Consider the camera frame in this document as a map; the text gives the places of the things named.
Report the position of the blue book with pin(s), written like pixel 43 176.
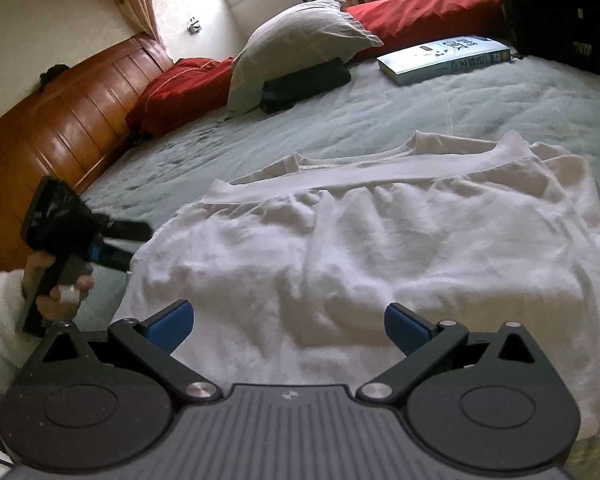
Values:
pixel 430 62

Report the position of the wooden headboard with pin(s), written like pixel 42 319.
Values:
pixel 55 125

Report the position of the metal wall fixture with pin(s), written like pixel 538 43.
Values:
pixel 194 26

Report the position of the white t-shirt with blue print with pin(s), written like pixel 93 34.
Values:
pixel 355 250

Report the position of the person's left hand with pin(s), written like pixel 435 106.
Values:
pixel 55 310

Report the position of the orange checked curtain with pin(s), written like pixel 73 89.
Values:
pixel 130 0

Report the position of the red quilt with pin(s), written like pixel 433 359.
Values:
pixel 420 15

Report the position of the grey-green pillow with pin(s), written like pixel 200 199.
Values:
pixel 300 35

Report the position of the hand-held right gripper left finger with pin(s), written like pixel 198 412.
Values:
pixel 172 325

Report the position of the small black object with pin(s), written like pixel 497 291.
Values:
pixel 55 77

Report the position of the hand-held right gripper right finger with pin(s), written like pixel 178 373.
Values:
pixel 407 327

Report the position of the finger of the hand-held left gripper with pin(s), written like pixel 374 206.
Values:
pixel 130 230
pixel 110 256

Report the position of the black pouch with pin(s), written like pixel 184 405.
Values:
pixel 305 82

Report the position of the black backpack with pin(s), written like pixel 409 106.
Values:
pixel 560 10

